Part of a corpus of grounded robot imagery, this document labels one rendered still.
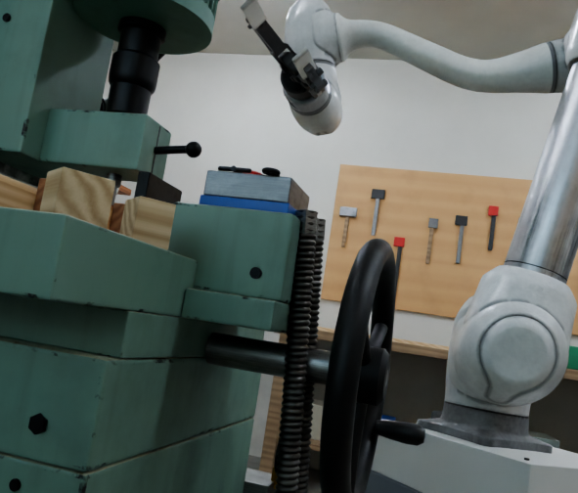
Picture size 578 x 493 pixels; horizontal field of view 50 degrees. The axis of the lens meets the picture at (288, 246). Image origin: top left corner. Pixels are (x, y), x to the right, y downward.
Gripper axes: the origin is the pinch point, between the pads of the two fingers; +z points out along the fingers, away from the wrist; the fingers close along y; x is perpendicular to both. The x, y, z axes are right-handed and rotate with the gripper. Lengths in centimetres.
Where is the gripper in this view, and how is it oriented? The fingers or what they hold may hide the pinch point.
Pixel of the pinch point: (275, 30)
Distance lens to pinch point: 108.0
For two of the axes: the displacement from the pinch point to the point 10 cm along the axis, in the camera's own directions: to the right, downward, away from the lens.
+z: -2.5, -1.7, -9.5
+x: 7.4, -6.7, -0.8
